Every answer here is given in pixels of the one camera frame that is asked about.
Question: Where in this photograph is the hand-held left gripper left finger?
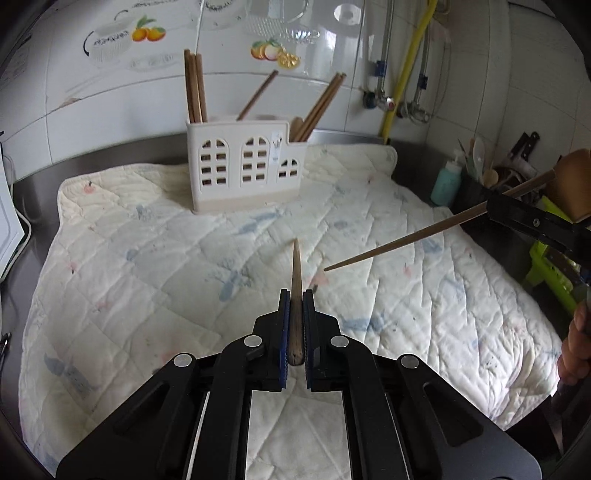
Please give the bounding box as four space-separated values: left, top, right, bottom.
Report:
55 289 290 480

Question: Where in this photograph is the white cable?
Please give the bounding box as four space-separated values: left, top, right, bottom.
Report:
13 207 34 252

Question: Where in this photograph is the black handled knife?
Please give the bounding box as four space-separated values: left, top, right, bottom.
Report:
507 131 541 163

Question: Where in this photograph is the cream plastic utensil holder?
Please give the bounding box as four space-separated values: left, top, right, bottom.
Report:
186 115 309 214

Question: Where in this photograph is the white quilted printed mat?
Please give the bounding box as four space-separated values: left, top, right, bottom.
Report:
18 143 565 480

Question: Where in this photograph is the sliced fruit wall sticker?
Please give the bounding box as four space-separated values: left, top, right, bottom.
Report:
250 39 302 70

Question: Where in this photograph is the white appliance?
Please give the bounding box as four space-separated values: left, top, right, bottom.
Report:
0 142 27 283

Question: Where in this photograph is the brown wooden board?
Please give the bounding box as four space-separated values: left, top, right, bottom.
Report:
551 148 591 221

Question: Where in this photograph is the yellow gas pipe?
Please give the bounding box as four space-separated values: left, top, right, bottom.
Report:
379 0 439 140

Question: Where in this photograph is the green plastic rack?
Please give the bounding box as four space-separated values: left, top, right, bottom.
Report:
525 196 591 315

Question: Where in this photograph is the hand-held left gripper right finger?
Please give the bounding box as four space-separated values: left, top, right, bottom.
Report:
302 290 542 480

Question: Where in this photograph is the black pot with utensils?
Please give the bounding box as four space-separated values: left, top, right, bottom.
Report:
491 163 539 205

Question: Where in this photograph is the person's right hand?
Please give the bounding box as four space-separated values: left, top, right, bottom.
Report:
558 295 591 387

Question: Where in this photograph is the red knob metal valve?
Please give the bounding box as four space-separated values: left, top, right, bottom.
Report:
362 89 399 112

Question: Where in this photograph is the teal plastic bottle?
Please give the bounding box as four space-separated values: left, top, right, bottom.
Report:
430 154 464 208

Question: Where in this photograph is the metal pipe with blue clip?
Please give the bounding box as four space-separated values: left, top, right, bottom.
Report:
376 0 394 100

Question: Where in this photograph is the pale wooden spatula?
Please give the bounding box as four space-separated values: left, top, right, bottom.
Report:
470 137 486 177

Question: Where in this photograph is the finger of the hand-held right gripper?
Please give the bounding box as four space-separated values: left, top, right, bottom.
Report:
486 193 578 254

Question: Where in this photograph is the metal water valve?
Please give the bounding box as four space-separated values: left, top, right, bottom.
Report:
399 99 433 126

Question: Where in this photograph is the orange fruit wall sticker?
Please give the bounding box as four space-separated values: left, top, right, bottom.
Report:
131 16 167 44

